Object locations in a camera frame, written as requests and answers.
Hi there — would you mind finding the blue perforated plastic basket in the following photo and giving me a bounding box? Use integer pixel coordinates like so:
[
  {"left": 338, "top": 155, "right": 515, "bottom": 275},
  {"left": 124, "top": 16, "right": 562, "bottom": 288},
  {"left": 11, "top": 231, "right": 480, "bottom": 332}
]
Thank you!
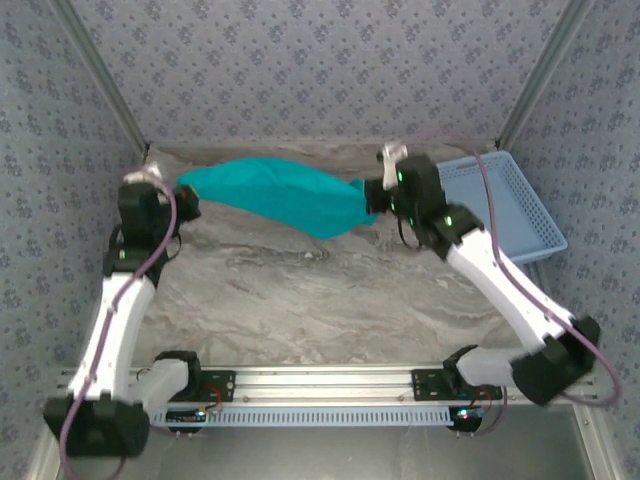
[{"left": 433, "top": 152, "right": 569, "bottom": 266}]

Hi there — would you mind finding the aluminium mounting rail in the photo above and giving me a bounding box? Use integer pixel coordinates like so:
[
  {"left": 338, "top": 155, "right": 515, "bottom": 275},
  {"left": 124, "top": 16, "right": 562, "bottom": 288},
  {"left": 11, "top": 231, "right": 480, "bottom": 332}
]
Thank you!
[{"left": 54, "top": 363, "right": 599, "bottom": 405}]

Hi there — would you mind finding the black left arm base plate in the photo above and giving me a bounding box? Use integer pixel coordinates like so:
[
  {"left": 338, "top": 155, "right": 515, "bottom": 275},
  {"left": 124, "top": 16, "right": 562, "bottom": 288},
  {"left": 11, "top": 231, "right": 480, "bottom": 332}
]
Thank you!
[{"left": 145, "top": 368, "right": 237, "bottom": 404}]

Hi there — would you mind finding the teal t-shirt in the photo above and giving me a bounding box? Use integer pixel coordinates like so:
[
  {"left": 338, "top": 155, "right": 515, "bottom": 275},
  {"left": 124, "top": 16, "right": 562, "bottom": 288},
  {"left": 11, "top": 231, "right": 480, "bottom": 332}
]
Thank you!
[{"left": 175, "top": 157, "right": 377, "bottom": 241}]

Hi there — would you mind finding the slotted pale blue cable duct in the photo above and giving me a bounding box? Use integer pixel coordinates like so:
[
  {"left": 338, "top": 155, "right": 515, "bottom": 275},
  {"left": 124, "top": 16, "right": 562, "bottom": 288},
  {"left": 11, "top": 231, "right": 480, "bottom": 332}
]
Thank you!
[{"left": 149, "top": 407, "right": 456, "bottom": 429}]

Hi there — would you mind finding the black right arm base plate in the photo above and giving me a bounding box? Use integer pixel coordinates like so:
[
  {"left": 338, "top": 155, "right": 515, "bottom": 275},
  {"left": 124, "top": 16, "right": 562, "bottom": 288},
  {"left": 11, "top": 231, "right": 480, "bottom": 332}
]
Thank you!
[{"left": 410, "top": 368, "right": 504, "bottom": 402}]

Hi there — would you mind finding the aluminium frame post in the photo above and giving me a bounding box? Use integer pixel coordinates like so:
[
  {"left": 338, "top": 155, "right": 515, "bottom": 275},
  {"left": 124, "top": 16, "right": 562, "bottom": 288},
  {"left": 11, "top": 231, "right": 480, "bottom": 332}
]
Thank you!
[
  {"left": 47, "top": 0, "right": 151, "bottom": 154},
  {"left": 494, "top": 0, "right": 599, "bottom": 151},
  {"left": 572, "top": 403, "right": 619, "bottom": 480},
  {"left": 24, "top": 429, "right": 66, "bottom": 480}
]

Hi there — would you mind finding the small circuit board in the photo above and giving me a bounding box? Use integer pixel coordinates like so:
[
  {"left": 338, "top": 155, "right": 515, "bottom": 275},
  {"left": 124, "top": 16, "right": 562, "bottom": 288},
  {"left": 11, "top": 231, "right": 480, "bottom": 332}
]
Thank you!
[
  {"left": 166, "top": 408, "right": 207, "bottom": 427},
  {"left": 448, "top": 407, "right": 486, "bottom": 432}
]

